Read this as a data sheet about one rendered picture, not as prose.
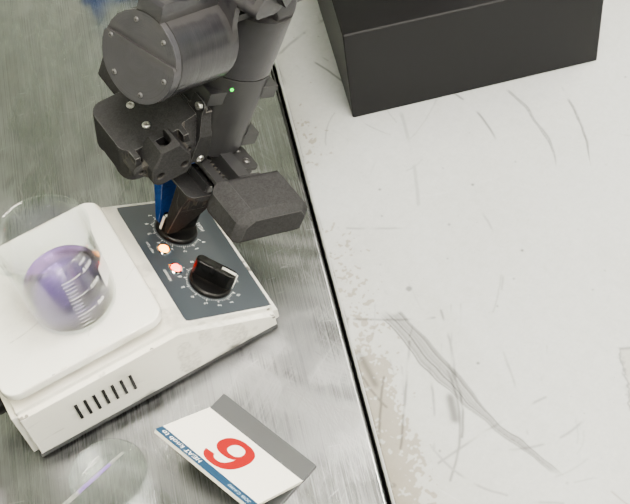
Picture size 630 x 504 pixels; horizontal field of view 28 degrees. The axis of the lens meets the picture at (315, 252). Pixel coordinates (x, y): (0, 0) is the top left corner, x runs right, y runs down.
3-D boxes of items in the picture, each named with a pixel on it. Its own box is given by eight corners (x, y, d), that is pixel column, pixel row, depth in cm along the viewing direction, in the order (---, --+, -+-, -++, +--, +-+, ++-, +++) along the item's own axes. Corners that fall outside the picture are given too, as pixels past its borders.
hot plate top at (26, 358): (97, 203, 92) (94, 196, 91) (168, 321, 86) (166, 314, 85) (-54, 280, 89) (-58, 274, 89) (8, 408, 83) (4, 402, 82)
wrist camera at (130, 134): (176, 47, 84) (91, 62, 80) (237, 119, 81) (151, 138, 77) (154, 114, 88) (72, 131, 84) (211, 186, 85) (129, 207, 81)
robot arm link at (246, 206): (194, -28, 89) (120, -24, 85) (346, 139, 81) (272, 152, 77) (163, 65, 94) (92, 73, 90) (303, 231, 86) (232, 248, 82)
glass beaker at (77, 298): (82, 247, 89) (48, 176, 82) (140, 298, 86) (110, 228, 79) (5, 311, 87) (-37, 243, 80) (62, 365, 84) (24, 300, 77)
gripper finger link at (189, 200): (230, 152, 90) (161, 164, 86) (258, 185, 88) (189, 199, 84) (202, 223, 94) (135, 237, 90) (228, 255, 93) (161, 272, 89)
